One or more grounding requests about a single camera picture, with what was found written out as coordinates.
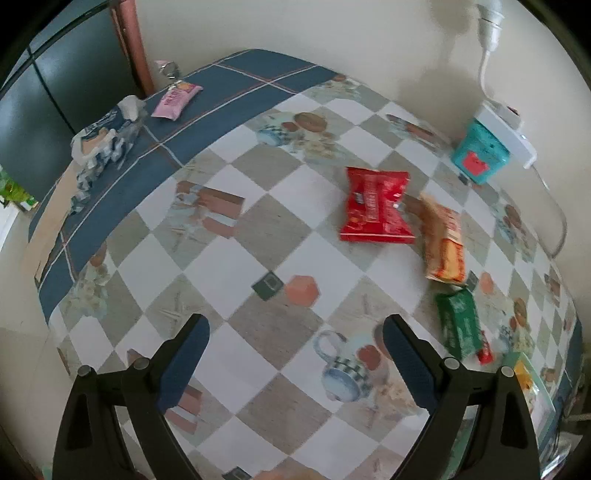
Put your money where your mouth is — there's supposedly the orange snack packet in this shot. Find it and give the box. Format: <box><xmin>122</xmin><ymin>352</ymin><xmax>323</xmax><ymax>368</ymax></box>
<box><xmin>418</xmin><ymin>193</ymin><xmax>467</xmax><ymax>284</ymax></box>

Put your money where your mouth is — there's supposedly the checkered printed tablecloth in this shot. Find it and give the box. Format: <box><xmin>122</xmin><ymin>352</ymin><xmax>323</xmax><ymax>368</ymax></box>
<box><xmin>28</xmin><ymin>48</ymin><xmax>583</xmax><ymax>480</ymax></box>

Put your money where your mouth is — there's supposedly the teal tin box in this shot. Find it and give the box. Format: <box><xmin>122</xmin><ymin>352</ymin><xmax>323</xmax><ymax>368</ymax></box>
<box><xmin>451</xmin><ymin>117</ymin><xmax>515</xmax><ymax>186</ymax></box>

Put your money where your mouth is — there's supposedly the green yellow flat packet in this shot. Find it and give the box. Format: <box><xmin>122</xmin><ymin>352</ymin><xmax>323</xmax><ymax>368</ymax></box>
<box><xmin>505</xmin><ymin>352</ymin><xmax>557</xmax><ymax>464</ymax></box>

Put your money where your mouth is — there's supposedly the grey cable loop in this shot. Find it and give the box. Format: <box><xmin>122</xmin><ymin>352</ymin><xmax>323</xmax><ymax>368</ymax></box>
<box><xmin>531</xmin><ymin>164</ymin><xmax>570</xmax><ymax>257</ymax></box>

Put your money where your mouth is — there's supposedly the dark cabinet door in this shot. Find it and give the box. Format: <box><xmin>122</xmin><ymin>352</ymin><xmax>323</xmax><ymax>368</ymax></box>
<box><xmin>0</xmin><ymin>0</ymin><xmax>141</xmax><ymax>195</ymax></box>

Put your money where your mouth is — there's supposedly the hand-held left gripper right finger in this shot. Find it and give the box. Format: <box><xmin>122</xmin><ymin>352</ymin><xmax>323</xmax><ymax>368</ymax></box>
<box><xmin>383</xmin><ymin>315</ymin><xmax>541</xmax><ymax>480</ymax></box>

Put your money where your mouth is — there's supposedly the dark green snack packet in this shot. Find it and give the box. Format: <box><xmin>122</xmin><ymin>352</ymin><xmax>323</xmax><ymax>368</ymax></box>
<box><xmin>434</xmin><ymin>288</ymin><xmax>484</xmax><ymax>361</ymax></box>

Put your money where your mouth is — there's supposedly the blue white tissue pack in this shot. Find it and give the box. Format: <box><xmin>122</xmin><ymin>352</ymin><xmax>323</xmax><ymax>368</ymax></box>
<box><xmin>69</xmin><ymin>95</ymin><xmax>147</xmax><ymax>197</ymax></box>

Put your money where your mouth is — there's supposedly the green patterned object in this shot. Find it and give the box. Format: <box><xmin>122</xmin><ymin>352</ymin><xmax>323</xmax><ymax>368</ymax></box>
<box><xmin>0</xmin><ymin>165</ymin><xmax>38</xmax><ymax>214</ymax></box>

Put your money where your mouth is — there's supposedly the brown wooden frame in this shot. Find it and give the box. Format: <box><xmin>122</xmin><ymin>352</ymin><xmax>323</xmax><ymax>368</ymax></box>
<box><xmin>112</xmin><ymin>0</ymin><xmax>156</xmax><ymax>97</ymax></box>

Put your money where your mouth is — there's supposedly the small red brown snack packet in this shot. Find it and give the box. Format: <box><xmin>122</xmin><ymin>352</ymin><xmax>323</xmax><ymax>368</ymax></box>
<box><xmin>477</xmin><ymin>329</ymin><xmax>494</xmax><ymax>366</ymax></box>

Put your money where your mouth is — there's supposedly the small pink snack packet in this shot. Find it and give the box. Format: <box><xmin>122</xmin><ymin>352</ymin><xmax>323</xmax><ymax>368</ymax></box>
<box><xmin>151</xmin><ymin>82</ymin><xmax>204</xmax><ymax>122</ymax></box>

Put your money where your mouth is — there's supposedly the white power strip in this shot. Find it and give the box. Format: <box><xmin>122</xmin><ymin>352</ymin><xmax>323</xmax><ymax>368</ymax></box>
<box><xmin>479</xmin><ymin>102</ymin><xmax>539</xmax><ymax>169</ymax></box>

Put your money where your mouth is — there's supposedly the yellow snack packet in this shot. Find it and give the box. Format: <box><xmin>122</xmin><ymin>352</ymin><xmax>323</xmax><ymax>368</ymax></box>
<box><xmin>512</xmin><ymin>360</ymin><xmax>539</xmax><ymax>408</ymax></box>

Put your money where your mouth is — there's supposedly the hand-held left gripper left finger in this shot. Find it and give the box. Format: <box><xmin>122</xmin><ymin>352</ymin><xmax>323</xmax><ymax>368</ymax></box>
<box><xmin>52</xmin><ymin>314</ymin><xmax>211</xmax><ymax>480</ymax></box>

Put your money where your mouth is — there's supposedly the white power cable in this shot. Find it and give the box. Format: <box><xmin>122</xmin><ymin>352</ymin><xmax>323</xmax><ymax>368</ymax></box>
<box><xmin>473</xmin><ymin>0</ymin><xmax>505</xmax><ymax>105</ymax></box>

